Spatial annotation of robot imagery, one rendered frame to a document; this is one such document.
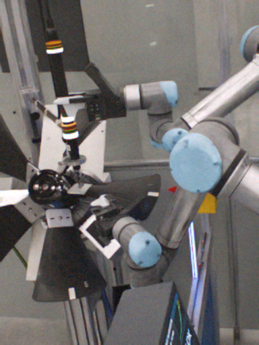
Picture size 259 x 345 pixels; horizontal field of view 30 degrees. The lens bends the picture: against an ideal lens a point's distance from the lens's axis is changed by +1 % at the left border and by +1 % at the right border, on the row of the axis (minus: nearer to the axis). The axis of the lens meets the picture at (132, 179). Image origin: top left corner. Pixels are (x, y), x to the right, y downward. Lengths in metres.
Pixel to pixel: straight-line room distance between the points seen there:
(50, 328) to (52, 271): 1.46
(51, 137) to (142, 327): 1.19
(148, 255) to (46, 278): 0.43
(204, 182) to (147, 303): 0.27
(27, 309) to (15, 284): 0.18
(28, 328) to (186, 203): 1.93
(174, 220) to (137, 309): 0.40
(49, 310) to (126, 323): 2.01
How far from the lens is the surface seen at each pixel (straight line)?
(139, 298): 0.94
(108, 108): 1.45
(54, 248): 1.52
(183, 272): 2.51
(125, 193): 1.50
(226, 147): 1.00
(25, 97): 2.04
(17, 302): 2.94
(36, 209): 1.63
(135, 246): 1.17
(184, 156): 0.99
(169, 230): 1.28
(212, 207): 1.75
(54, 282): 1.50
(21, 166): 1.66
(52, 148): 1.91
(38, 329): 2.97
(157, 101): 1.42
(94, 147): 1.84
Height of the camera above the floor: 1.80
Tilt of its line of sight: 23 degrees down
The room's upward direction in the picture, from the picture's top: 8 degrees counter-clockwise
